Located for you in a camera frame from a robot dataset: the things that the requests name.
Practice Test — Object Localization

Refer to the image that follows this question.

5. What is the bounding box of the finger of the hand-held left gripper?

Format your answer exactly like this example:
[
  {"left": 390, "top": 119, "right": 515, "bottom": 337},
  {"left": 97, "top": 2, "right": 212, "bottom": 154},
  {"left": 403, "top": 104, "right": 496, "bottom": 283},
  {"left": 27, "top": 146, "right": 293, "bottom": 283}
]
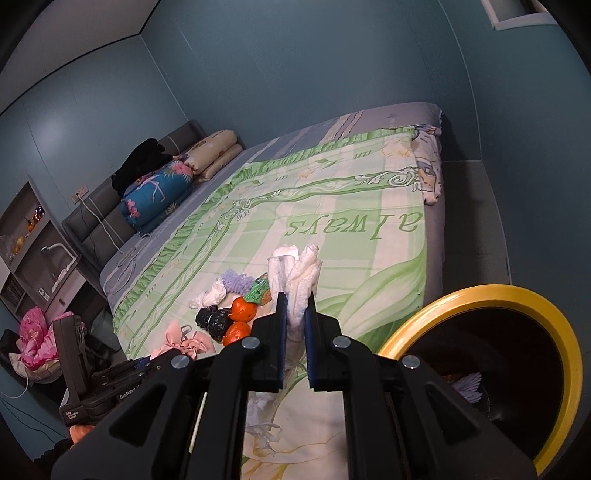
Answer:
[{"left": 121, "top": 351, "right": 178, "bottom": 376}]

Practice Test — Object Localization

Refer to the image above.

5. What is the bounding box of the pink cloth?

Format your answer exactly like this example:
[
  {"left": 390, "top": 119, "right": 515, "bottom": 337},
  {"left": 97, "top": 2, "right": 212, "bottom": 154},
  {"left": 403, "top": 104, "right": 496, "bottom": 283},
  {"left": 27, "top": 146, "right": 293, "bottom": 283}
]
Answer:
[{"left": 150, "top": 322, "right": 215, "bottom": 361}]

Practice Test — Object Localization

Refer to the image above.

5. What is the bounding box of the wooden shelf unit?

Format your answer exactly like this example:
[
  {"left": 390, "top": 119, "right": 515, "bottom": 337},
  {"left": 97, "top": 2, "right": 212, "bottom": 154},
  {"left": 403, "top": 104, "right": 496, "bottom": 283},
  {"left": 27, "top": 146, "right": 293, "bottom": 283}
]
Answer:
[{"left": 0, "top": 180, "right": 93, "bottom": 319}]

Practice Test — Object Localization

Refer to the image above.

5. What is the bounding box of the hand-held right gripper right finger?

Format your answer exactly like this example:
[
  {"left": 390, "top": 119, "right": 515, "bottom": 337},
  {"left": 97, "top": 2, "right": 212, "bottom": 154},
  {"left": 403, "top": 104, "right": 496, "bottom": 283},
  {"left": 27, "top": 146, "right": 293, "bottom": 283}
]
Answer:
[{"left": 305, "top": 292, "right": 539, "bottom": 480}]

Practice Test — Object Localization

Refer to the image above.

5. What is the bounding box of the white cloth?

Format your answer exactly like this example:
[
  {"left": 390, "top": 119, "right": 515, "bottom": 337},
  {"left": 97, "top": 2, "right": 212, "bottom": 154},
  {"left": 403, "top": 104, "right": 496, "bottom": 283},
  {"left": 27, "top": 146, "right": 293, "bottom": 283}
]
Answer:
[{"left": 50, "top": 261, "right": 80, "bottom": 291}]

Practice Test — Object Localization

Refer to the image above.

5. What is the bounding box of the window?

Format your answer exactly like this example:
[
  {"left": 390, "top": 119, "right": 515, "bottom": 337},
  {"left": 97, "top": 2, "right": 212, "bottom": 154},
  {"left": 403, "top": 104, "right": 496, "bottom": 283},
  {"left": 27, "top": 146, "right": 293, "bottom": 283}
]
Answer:
[{"left": 480, "top": 0, "right": 555, "bottom": 31}]

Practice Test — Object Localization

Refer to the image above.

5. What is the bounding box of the grey padded headboard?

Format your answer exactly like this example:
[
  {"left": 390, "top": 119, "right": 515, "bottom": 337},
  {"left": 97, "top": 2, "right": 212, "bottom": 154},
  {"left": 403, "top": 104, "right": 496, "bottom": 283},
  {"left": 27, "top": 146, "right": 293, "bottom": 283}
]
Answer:
[{"left": 62, "top": 121, "right": 206, "bottom": 273}]

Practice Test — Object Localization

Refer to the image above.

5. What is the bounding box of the yellow rimmed black bin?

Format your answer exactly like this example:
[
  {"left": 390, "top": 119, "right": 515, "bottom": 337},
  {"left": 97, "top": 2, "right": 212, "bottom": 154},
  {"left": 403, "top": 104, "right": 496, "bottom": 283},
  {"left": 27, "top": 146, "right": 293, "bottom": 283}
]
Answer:
[{"left": 378, "top": 284, "right": 583, "bottom": 468}]

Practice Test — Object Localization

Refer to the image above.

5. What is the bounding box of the white desk lamp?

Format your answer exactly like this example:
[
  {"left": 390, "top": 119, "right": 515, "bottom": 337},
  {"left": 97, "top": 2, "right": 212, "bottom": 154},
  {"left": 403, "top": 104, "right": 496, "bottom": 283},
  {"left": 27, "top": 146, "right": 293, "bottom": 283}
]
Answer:
[{"left": 41, "top": 243, "right": 70, "bottom": 266}]

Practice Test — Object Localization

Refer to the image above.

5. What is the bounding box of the beige folded quilt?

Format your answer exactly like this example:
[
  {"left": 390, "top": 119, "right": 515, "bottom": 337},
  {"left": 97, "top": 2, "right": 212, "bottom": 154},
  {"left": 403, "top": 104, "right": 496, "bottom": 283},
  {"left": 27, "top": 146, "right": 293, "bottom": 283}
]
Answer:
[{"left": 185, "top": 129, "right": 244, "bottom": 183}]

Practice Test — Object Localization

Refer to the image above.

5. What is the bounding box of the person's left hand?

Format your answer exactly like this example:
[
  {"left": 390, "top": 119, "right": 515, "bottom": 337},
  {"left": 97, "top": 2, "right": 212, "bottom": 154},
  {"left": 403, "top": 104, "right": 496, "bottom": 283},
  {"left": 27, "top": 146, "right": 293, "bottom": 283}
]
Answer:
[{"left": 68, "top": 424, "right": 98, "bottom": 446}]

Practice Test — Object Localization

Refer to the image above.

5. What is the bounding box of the orange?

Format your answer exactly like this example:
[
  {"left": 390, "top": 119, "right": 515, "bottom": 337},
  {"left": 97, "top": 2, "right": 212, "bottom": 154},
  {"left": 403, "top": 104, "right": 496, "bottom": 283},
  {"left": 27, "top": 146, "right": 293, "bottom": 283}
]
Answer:
[
  {"left": 222, "top": 322, "right": 252, "bottom": 347},
  {"left": 230, "top": 296, "right": 257, "bottom": 322}
]

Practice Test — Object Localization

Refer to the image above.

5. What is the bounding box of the white cable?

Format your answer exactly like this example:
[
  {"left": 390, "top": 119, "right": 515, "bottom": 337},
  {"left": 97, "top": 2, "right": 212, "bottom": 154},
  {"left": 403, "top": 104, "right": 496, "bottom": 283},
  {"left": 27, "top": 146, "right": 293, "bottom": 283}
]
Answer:
[{"left": 83, "top": 194, "right": 153, "bottom": 296}]

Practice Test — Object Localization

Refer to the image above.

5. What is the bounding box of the pink clothing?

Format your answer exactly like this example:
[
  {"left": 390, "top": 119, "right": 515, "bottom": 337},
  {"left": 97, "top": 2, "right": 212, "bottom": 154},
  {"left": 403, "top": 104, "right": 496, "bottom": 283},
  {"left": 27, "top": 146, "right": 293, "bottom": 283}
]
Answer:
[{"left": 18, "top": 307, "right": 63, "bottom": 370}]

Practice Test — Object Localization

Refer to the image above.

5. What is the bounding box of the green floral blanket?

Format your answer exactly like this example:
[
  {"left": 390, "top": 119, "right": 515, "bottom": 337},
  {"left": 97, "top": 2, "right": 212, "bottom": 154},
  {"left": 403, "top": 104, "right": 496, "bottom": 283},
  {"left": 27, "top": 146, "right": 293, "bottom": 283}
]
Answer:
[{"left": 113, "top": 127, "right": 444, "bottom": 480}]

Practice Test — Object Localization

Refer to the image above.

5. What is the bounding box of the green packet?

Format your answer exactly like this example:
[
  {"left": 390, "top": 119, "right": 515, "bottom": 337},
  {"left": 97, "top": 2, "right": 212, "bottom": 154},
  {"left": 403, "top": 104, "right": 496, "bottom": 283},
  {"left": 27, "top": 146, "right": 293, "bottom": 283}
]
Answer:
[{"left": 244, "top": 273, "right": 272, "bottom": 305}]

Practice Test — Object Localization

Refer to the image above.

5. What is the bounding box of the black plastic bag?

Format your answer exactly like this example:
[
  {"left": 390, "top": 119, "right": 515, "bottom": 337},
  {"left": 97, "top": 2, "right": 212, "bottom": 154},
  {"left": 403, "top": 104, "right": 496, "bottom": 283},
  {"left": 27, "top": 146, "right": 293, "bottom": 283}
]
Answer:
[{"left": 195, "top": 305, "right": 232, "bottom": 342}]

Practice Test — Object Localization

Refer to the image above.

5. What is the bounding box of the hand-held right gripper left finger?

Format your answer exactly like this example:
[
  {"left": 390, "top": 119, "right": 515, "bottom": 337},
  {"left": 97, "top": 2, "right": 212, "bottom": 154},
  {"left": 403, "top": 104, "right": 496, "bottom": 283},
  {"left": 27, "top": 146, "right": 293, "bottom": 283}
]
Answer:
[{"left": 50, "top": 292, "right": 288, "bottom": 480}]

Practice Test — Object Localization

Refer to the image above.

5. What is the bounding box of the black clothing pile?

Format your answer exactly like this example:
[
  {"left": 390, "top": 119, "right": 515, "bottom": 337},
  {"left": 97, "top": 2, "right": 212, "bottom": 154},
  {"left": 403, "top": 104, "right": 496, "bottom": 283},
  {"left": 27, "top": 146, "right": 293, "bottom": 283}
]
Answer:
[{"left": 111, "top": 138, "right": 172, "bottom": 197}]

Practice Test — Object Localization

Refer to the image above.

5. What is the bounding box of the large white tissue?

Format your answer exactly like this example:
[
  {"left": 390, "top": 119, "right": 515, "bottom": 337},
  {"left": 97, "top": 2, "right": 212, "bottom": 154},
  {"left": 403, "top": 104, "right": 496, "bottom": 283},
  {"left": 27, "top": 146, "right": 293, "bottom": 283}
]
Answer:
[{"left": 267, "top": 242, "right": 324, "bottom": 372}]

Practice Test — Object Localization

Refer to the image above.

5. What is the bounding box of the long purple foam net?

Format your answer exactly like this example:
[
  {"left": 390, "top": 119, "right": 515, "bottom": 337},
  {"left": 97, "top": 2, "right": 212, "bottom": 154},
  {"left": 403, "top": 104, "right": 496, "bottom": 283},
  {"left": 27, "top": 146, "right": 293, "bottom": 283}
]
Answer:
[{"left": 450, "top": 371, "right": 485, "bottom": 404}]

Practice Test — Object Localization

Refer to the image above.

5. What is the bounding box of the blue floral folded quilt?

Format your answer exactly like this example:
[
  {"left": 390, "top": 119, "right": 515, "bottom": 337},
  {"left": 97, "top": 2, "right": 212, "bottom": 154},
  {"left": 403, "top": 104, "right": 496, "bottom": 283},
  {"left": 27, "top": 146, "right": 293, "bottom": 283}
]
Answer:
[{"left": 120, "top": 157, "right": 195, "bottom": 236}]

